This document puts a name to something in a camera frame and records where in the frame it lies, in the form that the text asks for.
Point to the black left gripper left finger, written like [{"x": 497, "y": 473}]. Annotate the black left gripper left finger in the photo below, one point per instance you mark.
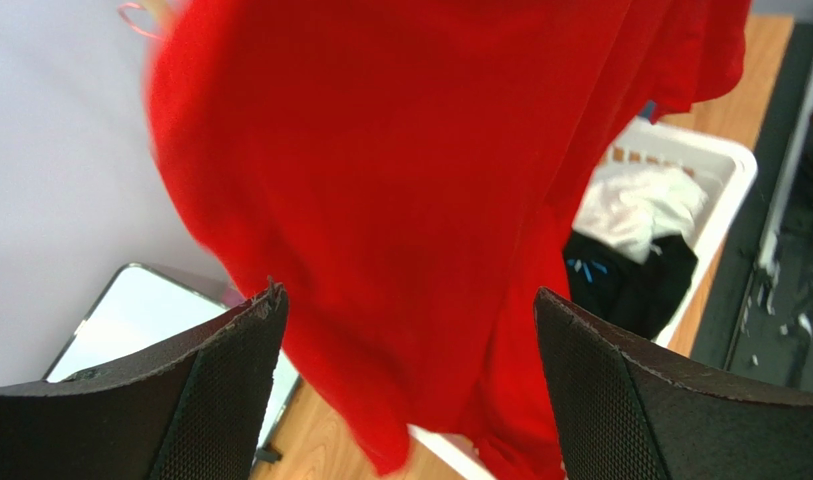
[{"x": 188, "y": 407}]

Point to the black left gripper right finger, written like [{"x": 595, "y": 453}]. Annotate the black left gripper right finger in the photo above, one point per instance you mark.
[{"x": 627, "y": 408}]

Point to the red t shirt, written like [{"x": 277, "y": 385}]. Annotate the red t shirt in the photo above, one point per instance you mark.
[{"x": 410, "y": 171}]

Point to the white whiteboard with red writing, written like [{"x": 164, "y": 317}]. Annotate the white whiteboard with red writing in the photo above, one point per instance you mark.
[{"x": 139, "y": 307}]

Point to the black garment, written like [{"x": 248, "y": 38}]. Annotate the black garment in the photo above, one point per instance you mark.
[{"x": 640, "y": 298}]

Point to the white garment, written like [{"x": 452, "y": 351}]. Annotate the white garment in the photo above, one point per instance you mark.
[{"x": 628, "y": 211}]

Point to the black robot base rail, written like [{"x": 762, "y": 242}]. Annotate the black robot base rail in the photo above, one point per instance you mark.
[{"x": 758, "y": 319}]

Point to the pink wire hanger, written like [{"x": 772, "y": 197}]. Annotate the pink wire hanger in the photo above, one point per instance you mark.
[{"x": 148, "y": 18}]

